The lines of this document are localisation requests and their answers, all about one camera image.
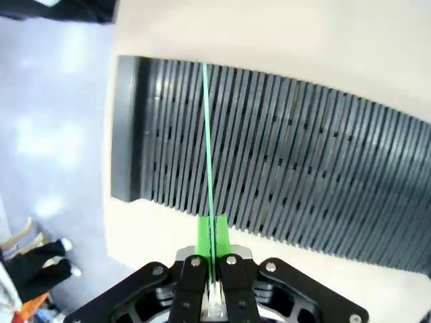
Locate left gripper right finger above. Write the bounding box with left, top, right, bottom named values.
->
left=214, top=213, right=370, bottom=323

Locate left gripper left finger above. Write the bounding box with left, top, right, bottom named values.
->
left=63, top=216, right=213, bottom=323

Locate green PCB board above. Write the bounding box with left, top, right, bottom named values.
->
left=201, top=63, right=219, bottom=303

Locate black slotted PCB rack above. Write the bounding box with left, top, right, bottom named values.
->
left=110, top=55, right=431, bottom=277

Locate person in dark trousers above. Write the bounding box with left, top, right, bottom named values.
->
left=1, top=237, right=83, bottom=303

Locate orange item on floor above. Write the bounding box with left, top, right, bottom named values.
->
left=15, top=291, right=51, bottom=320

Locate tan flat object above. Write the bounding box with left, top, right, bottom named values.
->
left=0, top=216, right=45, bottom=260

